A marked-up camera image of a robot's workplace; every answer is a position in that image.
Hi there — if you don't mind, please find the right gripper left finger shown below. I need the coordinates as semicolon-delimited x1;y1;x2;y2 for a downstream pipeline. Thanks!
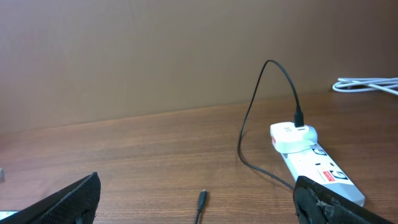
1;172;101;224

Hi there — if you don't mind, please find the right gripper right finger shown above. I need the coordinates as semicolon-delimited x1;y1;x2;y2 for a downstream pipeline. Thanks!
293;175;393;224

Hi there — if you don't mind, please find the black USB charging cable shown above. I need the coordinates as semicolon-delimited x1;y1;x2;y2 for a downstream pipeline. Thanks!
194;59;305;224

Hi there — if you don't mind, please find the white USB charger plug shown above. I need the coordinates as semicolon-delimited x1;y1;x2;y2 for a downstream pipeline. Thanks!
270;122;318;154

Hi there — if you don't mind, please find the white power strip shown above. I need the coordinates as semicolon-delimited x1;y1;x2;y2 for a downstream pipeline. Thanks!
282;144;365;207

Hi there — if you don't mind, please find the white power strip cord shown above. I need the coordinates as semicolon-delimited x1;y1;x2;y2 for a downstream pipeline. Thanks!
331;77;398;96

